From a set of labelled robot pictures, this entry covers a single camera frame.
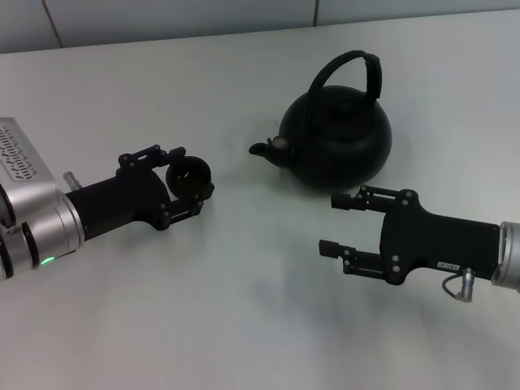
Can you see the black round teapot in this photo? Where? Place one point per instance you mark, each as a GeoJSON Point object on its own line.
{"type": "Point", "coordinates": [345, 138]}

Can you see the dark brown teacup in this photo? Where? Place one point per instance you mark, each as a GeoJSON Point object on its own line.
{"type": "Point", "coordinates": [189, 178]}

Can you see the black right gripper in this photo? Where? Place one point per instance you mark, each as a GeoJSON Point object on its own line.
{"type": "Point", "coordinates": [438, 243]}

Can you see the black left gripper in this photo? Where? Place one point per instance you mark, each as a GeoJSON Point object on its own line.
{"type": "Point", "coordinates": [126, 199]}

